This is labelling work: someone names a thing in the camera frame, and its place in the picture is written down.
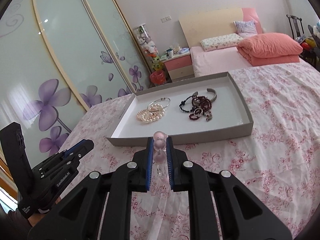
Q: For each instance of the pink bed mattress sheet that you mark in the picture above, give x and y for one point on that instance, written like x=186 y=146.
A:
x=216 y=61

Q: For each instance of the red bin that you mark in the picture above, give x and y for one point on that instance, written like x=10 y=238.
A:
x=158 y=77

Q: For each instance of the salmon folded duvet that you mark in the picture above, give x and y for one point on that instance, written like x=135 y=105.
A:
x=269 y=48

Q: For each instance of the blue clothing on chair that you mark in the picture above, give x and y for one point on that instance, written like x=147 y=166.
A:
x=316 y=29

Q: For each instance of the pink bedside table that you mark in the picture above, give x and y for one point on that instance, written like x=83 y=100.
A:
x=179 y=67

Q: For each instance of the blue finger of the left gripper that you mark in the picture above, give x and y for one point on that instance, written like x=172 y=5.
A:
x=82 y=148

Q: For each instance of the white mug on nightstand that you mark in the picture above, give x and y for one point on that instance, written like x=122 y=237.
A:
x=170 y=53

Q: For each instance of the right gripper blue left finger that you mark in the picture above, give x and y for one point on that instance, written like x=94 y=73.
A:
x=99 y=207

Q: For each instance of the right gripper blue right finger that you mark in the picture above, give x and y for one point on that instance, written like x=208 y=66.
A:
x=220 y=205

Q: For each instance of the floral pink bedsheet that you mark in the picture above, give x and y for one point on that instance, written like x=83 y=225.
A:
x=279 y=162

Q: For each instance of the thin silver bangle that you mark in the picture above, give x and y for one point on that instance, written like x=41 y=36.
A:
x=162 y=103

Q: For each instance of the dark wooden chair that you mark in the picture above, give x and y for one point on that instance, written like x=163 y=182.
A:
x=296 y=26

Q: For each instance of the sliding wardrobe with flowers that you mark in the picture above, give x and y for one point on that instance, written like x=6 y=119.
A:
x=59 y=58

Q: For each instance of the floral white pillow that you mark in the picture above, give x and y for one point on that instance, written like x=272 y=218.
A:
x=221 y=42

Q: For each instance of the wall power socket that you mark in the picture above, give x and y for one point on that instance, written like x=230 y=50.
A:
x=165 y=19

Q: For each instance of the clear tube of plush toys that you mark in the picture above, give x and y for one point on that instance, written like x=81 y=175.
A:
x=148 y=47

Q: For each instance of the small lilac cushion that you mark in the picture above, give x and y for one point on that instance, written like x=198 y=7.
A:
x=245 y=29

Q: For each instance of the cream and pink headboard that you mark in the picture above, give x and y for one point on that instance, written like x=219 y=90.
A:
x=214 y=23

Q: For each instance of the grey shallow cardboard tray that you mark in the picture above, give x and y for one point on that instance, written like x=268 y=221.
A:
x=231 y=115

